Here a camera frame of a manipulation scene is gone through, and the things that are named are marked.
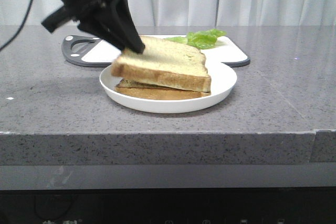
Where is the white round plate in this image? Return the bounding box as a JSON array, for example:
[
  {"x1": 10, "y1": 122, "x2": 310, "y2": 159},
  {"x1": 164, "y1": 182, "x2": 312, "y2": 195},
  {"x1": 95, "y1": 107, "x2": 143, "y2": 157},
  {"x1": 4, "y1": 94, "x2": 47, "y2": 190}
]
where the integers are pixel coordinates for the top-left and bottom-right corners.
[{"x1": 99, "y1": 60, "x2": 237, "y2": 113}]

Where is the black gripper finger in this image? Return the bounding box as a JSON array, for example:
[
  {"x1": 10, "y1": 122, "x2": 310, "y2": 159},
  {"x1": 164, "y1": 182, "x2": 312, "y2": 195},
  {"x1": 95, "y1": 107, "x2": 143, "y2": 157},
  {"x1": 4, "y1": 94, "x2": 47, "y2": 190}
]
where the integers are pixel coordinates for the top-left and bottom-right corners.
[
  {"x1": 77, "y1": 18, "x2": 125, "y2": 50},
  {"x1": 104, "y1": 0, "x2": 145, "y2": 54}
]

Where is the white cutting board grey rim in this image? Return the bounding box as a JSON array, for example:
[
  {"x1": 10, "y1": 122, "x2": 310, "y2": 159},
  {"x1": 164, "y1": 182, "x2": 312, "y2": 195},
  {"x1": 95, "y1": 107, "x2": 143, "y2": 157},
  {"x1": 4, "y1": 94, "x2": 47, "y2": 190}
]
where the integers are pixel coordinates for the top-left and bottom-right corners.
[{"x1": 61, "y1": 35, "x2": 250, "y2": 67}]

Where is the green lettuce leaf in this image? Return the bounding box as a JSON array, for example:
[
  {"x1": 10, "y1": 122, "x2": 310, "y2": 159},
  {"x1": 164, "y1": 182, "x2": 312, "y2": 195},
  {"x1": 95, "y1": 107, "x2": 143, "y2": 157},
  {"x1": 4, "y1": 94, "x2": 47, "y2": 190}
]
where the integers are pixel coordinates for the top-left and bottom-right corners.
[{"x1": 165, "y1": 28, "x2": 226, "y2": 49}]

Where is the toasted bread slice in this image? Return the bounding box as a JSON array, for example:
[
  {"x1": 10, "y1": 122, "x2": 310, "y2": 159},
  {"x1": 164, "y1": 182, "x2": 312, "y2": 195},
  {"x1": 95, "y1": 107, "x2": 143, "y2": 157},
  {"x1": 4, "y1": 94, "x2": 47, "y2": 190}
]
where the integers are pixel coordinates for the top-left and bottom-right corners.
[
  {"x1": 114, "y1": 79, "x2": 211, "y2": 100},
  {"x1": 111, "y1": 36, "x2": 212, "y2": 92}
]

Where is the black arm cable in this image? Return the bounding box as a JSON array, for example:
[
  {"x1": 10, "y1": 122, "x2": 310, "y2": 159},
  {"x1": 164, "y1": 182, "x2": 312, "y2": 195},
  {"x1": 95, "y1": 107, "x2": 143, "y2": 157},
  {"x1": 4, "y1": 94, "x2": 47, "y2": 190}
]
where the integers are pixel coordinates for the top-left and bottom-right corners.
[{"x1": 0, "y1": 0, "x2": 44, "y2": 52}]

